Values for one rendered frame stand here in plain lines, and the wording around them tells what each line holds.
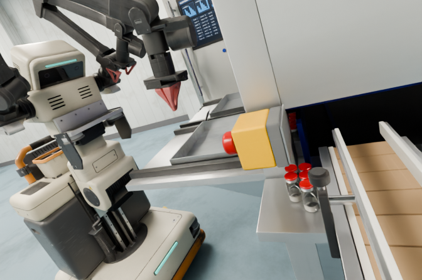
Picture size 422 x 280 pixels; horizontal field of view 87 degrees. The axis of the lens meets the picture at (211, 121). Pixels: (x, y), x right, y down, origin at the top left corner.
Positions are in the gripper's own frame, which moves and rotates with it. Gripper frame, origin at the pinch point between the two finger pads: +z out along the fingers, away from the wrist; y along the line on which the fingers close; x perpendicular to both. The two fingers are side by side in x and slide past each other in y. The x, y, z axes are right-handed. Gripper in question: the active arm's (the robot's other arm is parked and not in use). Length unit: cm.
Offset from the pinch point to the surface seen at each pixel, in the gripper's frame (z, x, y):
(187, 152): 15.6, 1.8, -1.2
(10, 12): -134, 291, -492
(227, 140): -0.2, -19.9, 20.7
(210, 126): 14.8, 18.7, 0.6
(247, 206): 107, 73, -9
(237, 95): 14, 53, 3
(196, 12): -29, 88, -22
